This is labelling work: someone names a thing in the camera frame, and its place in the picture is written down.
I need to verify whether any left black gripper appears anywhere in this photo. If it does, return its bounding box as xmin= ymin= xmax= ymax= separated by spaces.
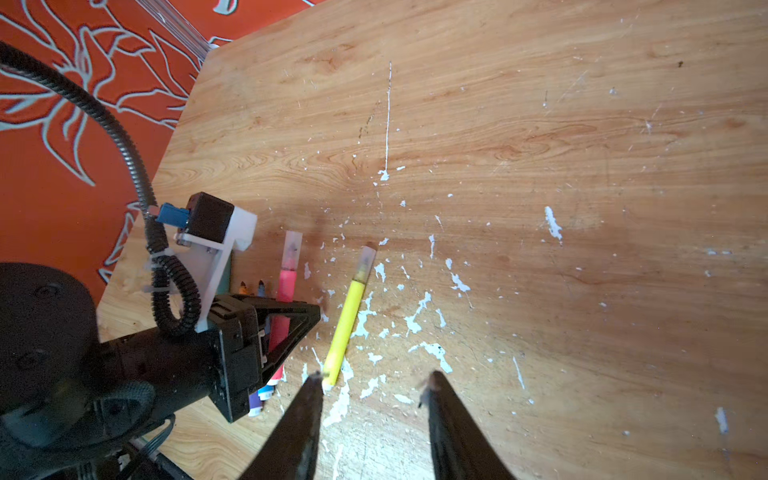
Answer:
xmin=95 ymin=294 xmax=321 ymax=423

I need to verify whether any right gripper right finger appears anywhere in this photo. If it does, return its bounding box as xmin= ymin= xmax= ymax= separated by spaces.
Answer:
xmin=419 ymin=371 xmax=516 ymax=479

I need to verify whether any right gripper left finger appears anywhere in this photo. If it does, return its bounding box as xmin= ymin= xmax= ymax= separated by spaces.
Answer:
xmin=240 ymin=372 xmax=324 ymax=479

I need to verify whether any pink marker pen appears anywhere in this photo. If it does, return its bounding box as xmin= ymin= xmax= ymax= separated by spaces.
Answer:
xmin=269 ymin=231 xmax=302 ymax=353

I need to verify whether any purple marker pen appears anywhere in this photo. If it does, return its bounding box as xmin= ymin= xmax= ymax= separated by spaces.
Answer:
xmin=249 ymin=385 xmax=274 ymax=417

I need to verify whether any yellow marker pen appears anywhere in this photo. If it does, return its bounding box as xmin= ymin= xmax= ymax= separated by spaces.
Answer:
xmin=322 ymin=242 xmax=377 ymax=391

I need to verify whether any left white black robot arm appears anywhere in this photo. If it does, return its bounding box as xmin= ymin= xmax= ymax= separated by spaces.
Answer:
xmin=1 ymin=263 xmax=321 ymax=479

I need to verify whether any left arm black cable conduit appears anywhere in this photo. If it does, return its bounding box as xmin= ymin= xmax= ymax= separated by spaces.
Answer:
xmin=0 ymin=40 xmax=203 ymax=338

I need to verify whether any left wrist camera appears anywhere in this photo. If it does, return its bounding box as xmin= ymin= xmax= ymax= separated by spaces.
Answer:
xmin=145 ymin=192 xmax=258 ymax=337

